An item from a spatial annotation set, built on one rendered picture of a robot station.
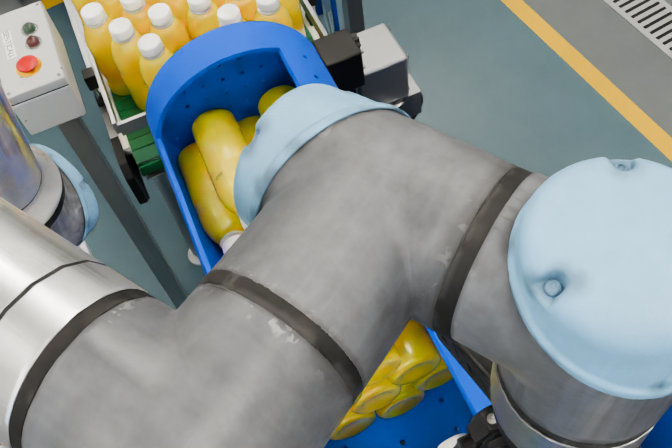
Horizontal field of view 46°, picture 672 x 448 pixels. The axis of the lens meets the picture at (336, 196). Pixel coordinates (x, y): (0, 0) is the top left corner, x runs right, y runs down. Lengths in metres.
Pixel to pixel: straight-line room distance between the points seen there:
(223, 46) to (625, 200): 0.90
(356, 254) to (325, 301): 0.02
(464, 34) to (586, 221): 2.55
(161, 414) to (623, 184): 0.17
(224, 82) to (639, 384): 1.01
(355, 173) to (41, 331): 0.13
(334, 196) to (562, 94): 2.38
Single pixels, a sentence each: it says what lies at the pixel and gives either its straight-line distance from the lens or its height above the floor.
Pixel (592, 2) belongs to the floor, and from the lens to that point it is 2.96.
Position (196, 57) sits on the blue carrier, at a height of 1.23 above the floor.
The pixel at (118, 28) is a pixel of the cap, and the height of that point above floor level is 1.09.
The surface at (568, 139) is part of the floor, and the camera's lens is 2.55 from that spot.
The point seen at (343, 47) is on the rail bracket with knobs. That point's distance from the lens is 1.42.
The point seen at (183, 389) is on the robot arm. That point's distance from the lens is 0.27.
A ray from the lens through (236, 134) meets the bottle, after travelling 1.16.
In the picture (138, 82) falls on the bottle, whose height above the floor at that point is 0.98.
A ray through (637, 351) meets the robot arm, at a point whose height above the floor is 1.79.
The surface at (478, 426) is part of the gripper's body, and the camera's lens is 0.48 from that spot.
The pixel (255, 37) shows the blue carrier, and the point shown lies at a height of 1.23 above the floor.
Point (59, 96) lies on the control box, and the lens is 1.40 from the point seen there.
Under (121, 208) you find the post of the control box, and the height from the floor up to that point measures 0.61.
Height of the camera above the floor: 2.03
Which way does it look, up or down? 57 degrees down
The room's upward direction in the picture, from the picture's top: 11 degrees counter-clockwise
